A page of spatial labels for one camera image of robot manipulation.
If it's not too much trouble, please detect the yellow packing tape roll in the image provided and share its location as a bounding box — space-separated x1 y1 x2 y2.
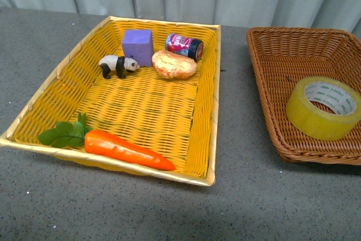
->
285 76 360 141

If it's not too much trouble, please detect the yellow woven basket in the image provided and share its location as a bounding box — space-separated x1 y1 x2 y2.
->
1 16 221 186

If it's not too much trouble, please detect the brown wicker basket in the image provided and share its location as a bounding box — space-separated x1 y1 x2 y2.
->
246 27 360 166

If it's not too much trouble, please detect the toy bread roll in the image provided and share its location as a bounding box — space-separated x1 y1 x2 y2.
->
152 50 197 79

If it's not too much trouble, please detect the small red labelled jar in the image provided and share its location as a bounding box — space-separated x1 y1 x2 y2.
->
165 33 204 62

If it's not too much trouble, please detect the purple foam block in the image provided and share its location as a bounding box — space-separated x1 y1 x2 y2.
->
121 29 154 67

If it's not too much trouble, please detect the toy panda figure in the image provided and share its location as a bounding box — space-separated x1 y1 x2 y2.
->
98 55 140 79

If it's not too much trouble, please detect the orange toy carrot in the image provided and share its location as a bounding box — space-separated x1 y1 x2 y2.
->
37 113 176 171

